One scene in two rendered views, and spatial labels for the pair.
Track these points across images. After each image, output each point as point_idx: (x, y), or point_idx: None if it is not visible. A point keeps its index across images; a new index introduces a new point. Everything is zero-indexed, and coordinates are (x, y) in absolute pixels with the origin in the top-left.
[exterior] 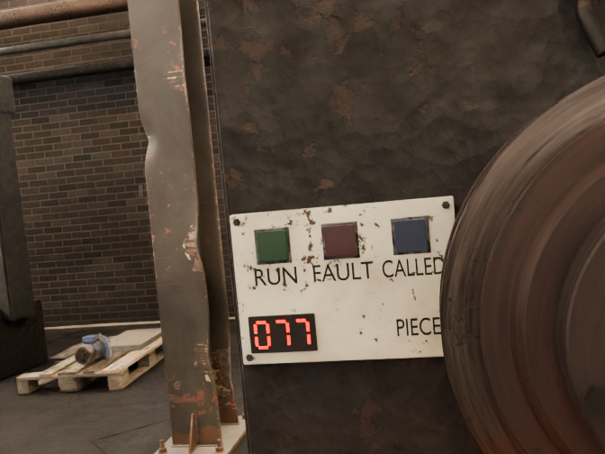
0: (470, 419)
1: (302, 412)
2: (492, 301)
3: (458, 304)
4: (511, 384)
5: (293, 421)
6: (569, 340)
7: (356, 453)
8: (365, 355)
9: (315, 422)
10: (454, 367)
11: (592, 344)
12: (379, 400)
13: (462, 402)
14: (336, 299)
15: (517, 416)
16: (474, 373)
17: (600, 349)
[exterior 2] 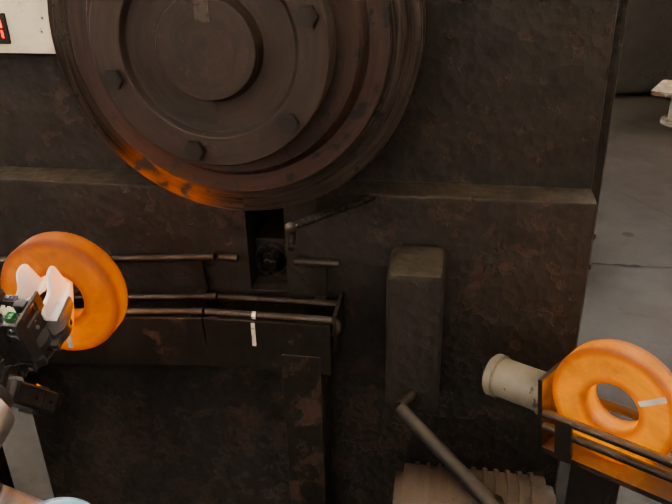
0: (77, 95)
1: (12, 93)
2: (73, 8)
3: (59, 9)
4: (93, 70)
5: (6, 99)
6: (91, 38)
7: (55, 126)
8: (47, 50)
9: (22, 101)
10: (62, 57)
11: (105, 41)
12: (67, 86)
13: (70, 83)
14: (19, 2)
15: (99, 93)
16: (75, 62)
17: (111, 45)
